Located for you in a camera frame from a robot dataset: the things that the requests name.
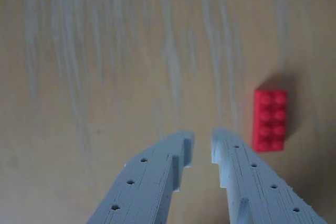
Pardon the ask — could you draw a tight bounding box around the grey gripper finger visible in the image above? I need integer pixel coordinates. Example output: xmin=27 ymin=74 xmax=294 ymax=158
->
xmin=211 ymin=128 xmax=329 ymax=224
xmin=86 ymin=130 xmax=195 ymax=224

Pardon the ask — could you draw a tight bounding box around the red lego brick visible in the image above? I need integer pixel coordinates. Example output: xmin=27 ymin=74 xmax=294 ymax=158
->
xmin=251 ymin=89 xmax=288 ymax=153

